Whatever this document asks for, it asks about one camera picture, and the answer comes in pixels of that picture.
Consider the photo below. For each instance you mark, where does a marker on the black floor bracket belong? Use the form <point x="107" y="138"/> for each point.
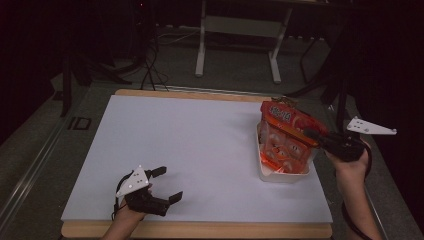
<point x="80" y="123"/>

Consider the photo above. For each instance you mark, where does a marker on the black metal stand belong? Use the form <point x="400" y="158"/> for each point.
<point x="66" y="83"/>
<point x="341" y="100"/>

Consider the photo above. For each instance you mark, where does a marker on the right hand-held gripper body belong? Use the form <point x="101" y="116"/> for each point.
<point x="346" y="146"/>

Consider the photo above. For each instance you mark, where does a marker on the orange snack bag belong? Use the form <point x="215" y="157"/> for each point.
<point x="286" y="143"/>

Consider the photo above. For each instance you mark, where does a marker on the white metal desk frame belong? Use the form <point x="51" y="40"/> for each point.
<point x="241" y="26"/>

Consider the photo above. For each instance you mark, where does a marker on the person's left hand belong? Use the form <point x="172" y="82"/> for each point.
<point x="133" y="216"/>

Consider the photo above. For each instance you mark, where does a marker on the metal floor rail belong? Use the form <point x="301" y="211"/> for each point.
<point x="376" y="206"/>
<point x="216" y="90"/>
<point x="30" y="180"/>

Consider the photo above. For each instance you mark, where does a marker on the wooden table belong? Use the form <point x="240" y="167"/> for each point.
<point x="200" y="230"/>

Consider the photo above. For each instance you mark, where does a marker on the person's right hand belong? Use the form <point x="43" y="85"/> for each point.
<point x="350" y="166"/>

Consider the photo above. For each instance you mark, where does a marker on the white divided plastic container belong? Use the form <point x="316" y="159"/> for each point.
<point x="276" y="177"/>

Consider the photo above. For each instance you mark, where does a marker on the white paper sheet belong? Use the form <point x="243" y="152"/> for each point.
<point x="186" y="150"/>

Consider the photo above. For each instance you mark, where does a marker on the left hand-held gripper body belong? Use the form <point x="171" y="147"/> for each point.
<point x="135" y="181"/>

